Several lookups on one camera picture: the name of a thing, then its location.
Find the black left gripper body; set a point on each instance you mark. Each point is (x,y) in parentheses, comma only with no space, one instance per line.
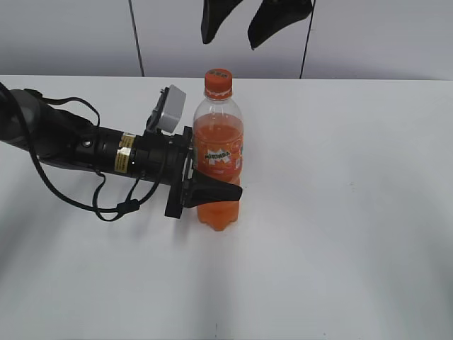
(161,159)

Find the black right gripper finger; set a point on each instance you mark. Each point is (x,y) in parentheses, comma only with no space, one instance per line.
(273,16)
(214,13)

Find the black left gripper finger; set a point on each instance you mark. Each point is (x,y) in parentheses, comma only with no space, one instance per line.
(201,189)

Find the orange Mirinda soda bottle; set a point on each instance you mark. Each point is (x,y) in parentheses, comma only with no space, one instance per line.
(218,144)

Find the orange bottle cap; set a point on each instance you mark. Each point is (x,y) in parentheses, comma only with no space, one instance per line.
(218,84)

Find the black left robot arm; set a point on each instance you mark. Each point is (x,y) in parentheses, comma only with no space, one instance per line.
(56,137)

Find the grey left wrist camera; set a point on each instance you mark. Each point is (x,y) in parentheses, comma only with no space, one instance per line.
(167,113)

